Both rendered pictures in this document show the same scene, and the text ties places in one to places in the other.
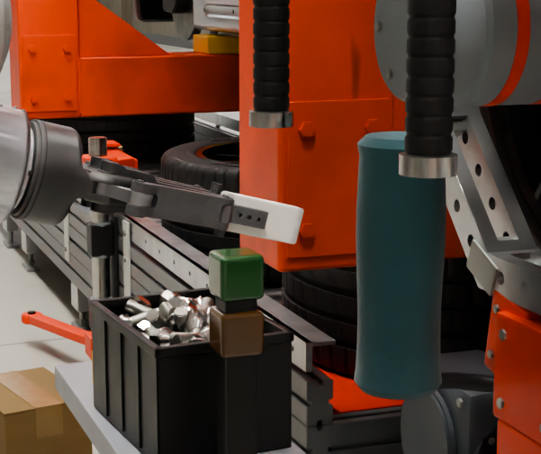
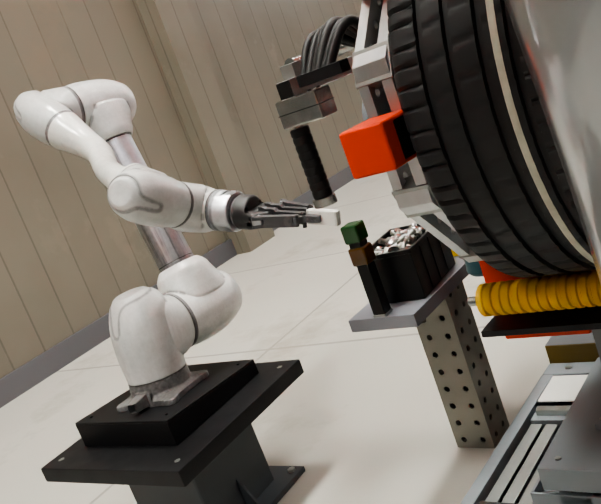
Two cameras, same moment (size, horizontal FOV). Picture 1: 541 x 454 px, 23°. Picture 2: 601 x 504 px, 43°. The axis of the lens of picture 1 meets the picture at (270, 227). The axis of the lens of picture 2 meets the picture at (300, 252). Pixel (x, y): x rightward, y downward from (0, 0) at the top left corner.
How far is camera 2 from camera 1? 130 cm
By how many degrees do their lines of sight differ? 59
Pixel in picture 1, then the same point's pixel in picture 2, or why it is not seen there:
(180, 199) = (272, 219)
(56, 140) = (237, 204)
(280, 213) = (327, 214)
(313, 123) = not seen: hidden behind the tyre
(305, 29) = not seen: hidden behind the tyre
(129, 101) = not seen: outside the picture
